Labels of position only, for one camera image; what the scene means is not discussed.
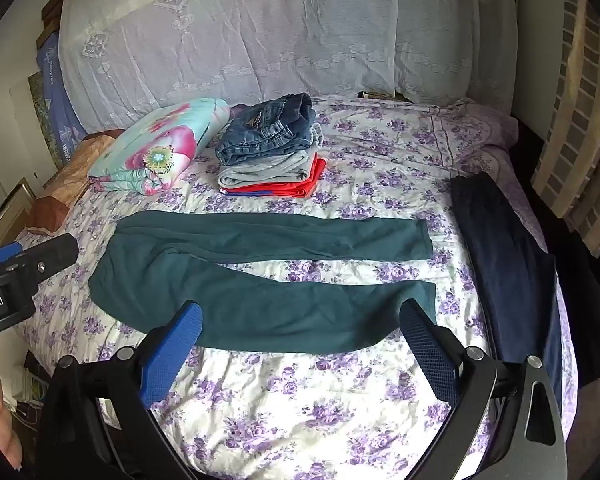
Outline blue printed cloth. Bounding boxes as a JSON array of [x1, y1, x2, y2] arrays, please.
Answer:
[[35, 29, 89, 172]]

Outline dark green pants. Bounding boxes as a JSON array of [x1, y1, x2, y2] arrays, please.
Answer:
[[87, 211, 438, 353]]

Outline purple floral bed sheet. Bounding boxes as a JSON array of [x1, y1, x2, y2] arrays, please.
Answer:
[[19, 94, 581, 480]]

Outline brown pillow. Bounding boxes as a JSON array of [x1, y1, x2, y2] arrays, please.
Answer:
[[27, 129, 127, 237]]

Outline framed picture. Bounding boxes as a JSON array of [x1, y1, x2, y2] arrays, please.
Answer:
[[0, 176, 38, 256]]

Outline folded grey garment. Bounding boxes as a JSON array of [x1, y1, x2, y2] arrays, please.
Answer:
[[217, 149, 315, 190]]

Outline folded blue jeans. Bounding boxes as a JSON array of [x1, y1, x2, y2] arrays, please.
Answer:
[[215, 92, 326, 167]]

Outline folded red garment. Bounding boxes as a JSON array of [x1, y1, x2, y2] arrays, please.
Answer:
[[220, 157, 327, 200]]

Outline dark navy garment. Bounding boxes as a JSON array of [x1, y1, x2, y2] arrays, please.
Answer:
[[449, 171, 567, 411]]

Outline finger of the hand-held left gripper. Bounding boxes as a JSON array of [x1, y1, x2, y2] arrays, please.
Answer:
[[0, 241, 24, 271], [9, 233, 79, 281]]

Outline folded floral blanket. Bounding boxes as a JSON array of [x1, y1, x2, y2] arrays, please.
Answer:
[[87, 97, 232, 196]]

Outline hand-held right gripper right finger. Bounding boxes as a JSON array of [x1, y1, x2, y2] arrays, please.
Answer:
[[399, 299, 568, 480]]

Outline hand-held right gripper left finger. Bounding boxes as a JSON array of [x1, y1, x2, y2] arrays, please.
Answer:
[[35, 301, 203, 480]]

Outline beige checked curtain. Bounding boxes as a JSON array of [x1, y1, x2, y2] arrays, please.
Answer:
[[530, 0, 600, 257]]

